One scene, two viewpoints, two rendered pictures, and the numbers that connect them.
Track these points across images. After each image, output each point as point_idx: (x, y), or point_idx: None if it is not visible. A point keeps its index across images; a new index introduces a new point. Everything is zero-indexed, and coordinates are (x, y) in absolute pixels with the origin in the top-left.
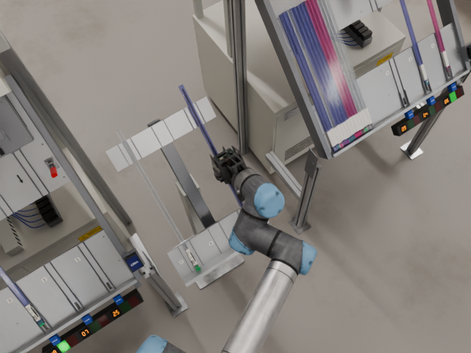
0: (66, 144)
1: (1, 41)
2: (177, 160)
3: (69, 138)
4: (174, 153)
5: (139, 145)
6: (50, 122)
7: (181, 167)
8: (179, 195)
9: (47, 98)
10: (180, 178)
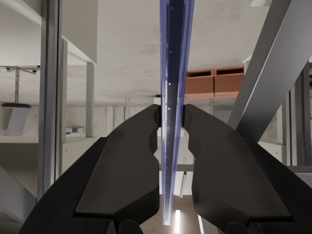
0: (308, 84)
1: None
2: (261, 95)
3: (300, 93)
4: (251, 111)
5: (311, 187)
6: (308, 136)
7: (272, 75)
8: None
9: (290, 163)
10: (311, 43)
